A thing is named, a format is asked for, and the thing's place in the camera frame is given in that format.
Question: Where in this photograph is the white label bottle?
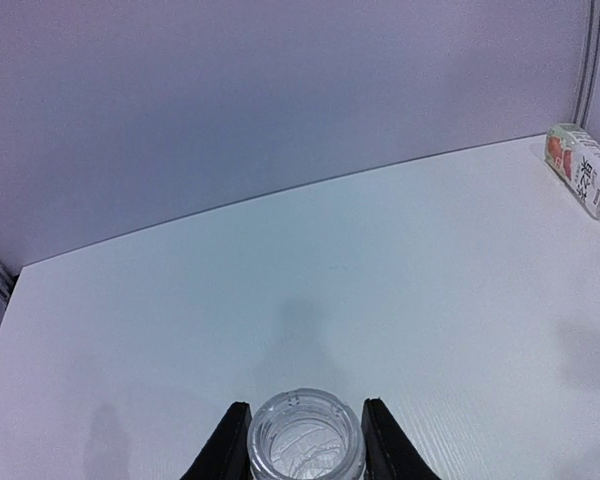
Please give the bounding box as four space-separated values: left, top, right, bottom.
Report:
545 123 600 223

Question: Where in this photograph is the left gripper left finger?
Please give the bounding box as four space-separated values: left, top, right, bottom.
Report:
181 402 252 480

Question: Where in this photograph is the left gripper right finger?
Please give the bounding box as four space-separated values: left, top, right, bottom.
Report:
361 398 440 480

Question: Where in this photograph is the clear crushed plastic bottle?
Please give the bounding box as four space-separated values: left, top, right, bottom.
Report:
247 388 366 480

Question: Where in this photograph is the right aluminium frame post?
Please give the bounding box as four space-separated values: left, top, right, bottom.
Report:
572 0 600 128

